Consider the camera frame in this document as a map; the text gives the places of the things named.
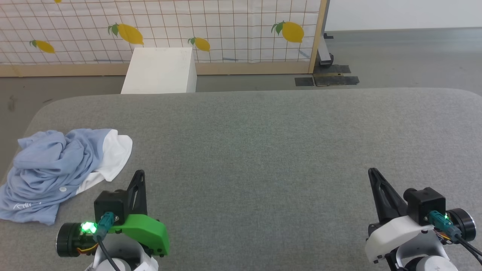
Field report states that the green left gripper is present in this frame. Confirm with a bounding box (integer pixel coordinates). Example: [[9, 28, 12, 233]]
[[56, 170, 170, 259]]

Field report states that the black left cable teal plug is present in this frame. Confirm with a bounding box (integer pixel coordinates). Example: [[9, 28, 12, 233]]
[[93, 212, 121, 271]]

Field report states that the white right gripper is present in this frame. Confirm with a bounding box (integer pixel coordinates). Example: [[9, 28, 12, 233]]
[[364, 168, 477, 265]]

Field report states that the metal partition foot with caster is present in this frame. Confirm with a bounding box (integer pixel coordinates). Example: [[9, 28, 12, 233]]
[[318, 33, 335, 69]]

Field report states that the lemon print grid partition screen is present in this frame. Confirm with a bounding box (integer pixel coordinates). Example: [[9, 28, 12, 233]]
[[0, 0, 330, 78]]

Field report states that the white rectangular box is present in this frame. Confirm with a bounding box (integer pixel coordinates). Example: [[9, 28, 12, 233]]
[[120, 47, 197, 94]]

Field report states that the black cable teal plug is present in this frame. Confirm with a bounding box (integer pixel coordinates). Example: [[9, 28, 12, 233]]
[[93, 212, 121, 271], [429, 210, 482, 265]]

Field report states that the black right cable teal plug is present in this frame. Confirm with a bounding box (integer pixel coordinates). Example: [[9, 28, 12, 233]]
[[429, 210, 482, 265]]

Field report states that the light blue polo shirt white collar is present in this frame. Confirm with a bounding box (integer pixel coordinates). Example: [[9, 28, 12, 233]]
[[0, 129, 133, 226]]

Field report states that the large black floor tape patch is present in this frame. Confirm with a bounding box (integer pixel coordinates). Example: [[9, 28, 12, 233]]
[[313, 65, 360, 87]]

